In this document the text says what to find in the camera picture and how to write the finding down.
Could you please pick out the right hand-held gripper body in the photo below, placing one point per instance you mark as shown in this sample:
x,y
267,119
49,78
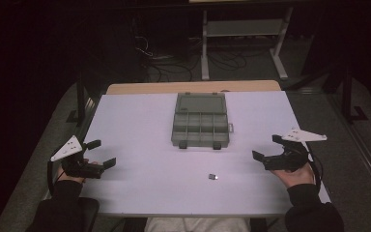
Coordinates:
x,y
290,159

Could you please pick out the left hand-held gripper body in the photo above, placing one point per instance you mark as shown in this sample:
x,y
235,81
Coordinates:
x,y
74,166

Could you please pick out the small grey metal part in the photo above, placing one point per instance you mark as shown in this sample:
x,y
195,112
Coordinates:
x,y
212,176

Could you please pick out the grey plastic organizer box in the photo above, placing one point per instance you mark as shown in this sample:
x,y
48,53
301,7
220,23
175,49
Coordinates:
x,y
200,125

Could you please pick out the person's left hand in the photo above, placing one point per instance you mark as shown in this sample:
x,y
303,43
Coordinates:
x,y
65,175

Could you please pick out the person's right hand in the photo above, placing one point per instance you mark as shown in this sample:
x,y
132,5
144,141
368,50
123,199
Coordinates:
x,y
298,177

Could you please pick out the black metal stand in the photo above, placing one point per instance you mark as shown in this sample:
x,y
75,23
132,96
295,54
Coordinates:
x,y
81,96
348,96

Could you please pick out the black chair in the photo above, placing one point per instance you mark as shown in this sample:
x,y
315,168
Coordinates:
x,y
89,212

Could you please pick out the person's light grey pants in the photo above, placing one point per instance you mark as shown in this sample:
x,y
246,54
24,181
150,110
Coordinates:
x,y
196,225

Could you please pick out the wooden table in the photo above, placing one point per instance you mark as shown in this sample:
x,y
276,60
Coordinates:
x,y
193,87

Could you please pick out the white metal table frame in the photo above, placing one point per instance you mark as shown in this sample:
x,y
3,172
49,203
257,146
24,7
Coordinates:
x,y
244,28

